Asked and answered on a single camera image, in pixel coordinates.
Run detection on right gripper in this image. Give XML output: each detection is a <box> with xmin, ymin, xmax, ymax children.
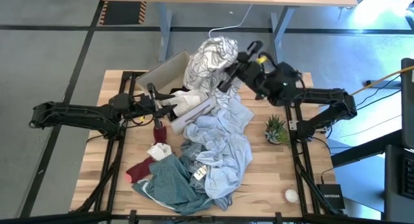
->
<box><xmin>217</xmin><ymin>52</ymin><xmax>270</xmax><ymax>97</ymax></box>

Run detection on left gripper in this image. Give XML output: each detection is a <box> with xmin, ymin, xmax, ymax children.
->
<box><xmin>129</xmin><ymin>83</ymin><xmax>179</xmax><ymax>129</ymax></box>

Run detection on plain white garment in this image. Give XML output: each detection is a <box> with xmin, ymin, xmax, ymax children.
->
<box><xmin>160</xmin><ymin>89</ymin><xmax>208</xmax><ymax>117</ymax></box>

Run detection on black Puma garment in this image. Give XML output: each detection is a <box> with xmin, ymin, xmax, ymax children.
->
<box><xmin>169</xmin><ymin>85</ymin><xmax>192</xmax><ymax>94</ymax></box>

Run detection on white leaf-print cloth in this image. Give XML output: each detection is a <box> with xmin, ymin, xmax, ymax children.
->
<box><xmin>182</xmin><ymin>36</ymin><xmax>241</xmax><ymax>99</ymax></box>

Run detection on small white cloth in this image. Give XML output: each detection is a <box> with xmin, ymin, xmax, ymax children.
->
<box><xmin>146</xmin><ymin>142</ymin><xmax>173</xmax><ymax>162</ymax></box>

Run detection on dusty blue garment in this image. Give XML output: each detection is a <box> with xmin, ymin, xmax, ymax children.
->
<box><xmin>179</xmin><ymin>138</ymin><xmax>211</xmax><ymax>194</ymax></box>

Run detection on light blue patterned shirt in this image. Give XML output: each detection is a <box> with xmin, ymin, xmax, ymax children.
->
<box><xmin>179</xmin><ymin>78</ymin><xmax>256</xmax><ymax>212</ymax></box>

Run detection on maroon garment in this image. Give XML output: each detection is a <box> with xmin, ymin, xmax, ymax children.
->
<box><xmin>125</xmin><ymin>125</ymin><xmax>168</xmax><ymax>184</ymax></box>

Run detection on teal flower-print shirt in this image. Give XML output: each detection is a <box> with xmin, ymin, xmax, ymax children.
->
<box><xmin>131</xmin><ymin>152</ymin><xmax>216</xmax><ymax>216</ymax></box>

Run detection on cardboard box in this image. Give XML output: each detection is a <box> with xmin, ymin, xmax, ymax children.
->
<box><xmin>135</xmin><ymin>49</ymin><xmax>217</xmax><ymax>135</ymax></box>

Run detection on potted succulent plant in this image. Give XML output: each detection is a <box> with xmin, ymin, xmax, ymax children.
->
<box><xmin>264</xmin><ymin>114</ymin><xmax>290</xmax><ymax>146</ymax></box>

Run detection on white paper garment tag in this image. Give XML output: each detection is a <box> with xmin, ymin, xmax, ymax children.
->
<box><xmin>193</xmin><ymin>165</ymin><xmax>208</xmax><ymax>181</ymax></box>

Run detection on black mat hazard-striped edges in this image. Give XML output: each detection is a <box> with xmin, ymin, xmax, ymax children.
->
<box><xmin>98</xmin><ymin>0</ymin><xmax>148</xmax><ymax>26</ymax></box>

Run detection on white egg-shaped ball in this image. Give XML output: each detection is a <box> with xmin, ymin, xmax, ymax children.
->
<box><xmin>284</xmin><ymin>188</ymin><xmax>300</xmax><ymax>204</ymax></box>

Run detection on black metal bar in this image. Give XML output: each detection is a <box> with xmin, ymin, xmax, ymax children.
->
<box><xmin>329</xmin><ymin>129</ymin><xmax>404</xmax><ymax>168</ymax></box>

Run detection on black monitor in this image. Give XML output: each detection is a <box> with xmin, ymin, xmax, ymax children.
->
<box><xmin>400</xmin><ymin>58</ymin><xmax>414</xmax><ymax>150</ymax></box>

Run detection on white cable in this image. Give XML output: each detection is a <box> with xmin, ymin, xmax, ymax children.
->
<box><xmin>208</xmin><ymin>3</ymin><xmax>254</xmax><ymax>39</ymax></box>

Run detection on black metal table frame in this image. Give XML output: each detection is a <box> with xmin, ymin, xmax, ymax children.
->
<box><xmin>0</xmin><ymin>70</ymin><xmax>414</xmax><ymax>224</ymax></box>

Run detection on yellow cable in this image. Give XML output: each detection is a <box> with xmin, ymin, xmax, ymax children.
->
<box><xmin>351</xmin><ymin>65</ymin><xmax>414</xmax><ymax>96</ymax></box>

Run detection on black Netgear switch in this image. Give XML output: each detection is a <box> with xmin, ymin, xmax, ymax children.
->
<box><xmin>316</xmin><ymin>183</ymin><xmax>345</xmax><ymax>210</ymax></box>

